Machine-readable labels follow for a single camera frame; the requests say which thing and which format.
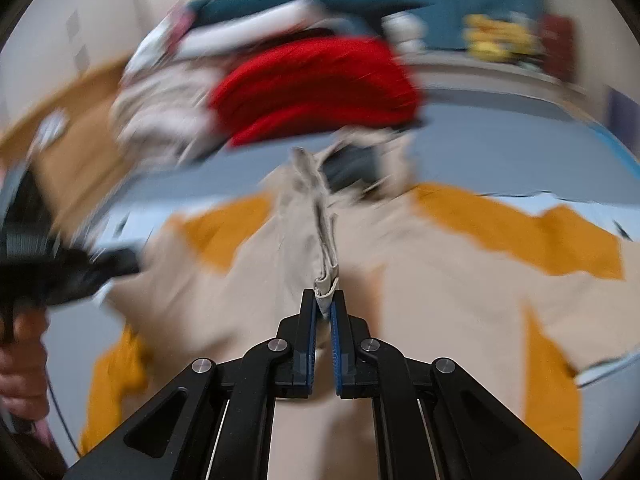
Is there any yellow plush toy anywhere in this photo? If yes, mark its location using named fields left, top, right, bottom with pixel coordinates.
left=462, top=11, right=544, bottom=64

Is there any white cloth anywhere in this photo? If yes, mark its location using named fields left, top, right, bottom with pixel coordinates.
left=177, top=0, right=321, bottom=59

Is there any beige and orange jacket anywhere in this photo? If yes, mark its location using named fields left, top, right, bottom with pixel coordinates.
left=80, top=127, right=626, bottom=467

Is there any grey bed headboard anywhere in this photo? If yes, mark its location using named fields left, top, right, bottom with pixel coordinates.
left=405, top=52, right=589, bottom=104

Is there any purple mat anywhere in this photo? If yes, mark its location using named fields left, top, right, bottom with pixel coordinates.
left=604, top=85, right=640, bottom=132

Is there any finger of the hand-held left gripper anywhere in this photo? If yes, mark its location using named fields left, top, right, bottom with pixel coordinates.
left=89, top=248, right=142, bottom=289

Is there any red knit sweater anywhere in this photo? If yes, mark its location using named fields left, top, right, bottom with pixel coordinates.
left=207, top=35, right=426, bottom=148

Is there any teal cloth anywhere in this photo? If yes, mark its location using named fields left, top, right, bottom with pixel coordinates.
left=192, top=0, right=431, bottom=28

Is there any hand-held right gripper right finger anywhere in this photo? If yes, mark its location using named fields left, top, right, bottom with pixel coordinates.
left=330, top=291, right=583, bottom=480

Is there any wooden bed frame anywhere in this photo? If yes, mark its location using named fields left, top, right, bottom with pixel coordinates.
left=0, top=57, right=151, bottom=243

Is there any grey and blue printed bedsheet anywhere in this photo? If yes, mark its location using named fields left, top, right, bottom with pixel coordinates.
left=47, top=85, right=640, bottom=461

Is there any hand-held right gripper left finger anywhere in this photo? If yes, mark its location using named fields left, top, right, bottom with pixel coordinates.
left=62, top=289, right=318, bottom=480

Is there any black cable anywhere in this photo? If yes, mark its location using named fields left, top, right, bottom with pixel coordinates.
left=45, top=355, right=83, bottom=461

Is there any person's left hand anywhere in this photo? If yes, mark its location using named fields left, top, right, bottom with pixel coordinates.
left=0, top=308, right=49, bottom=422

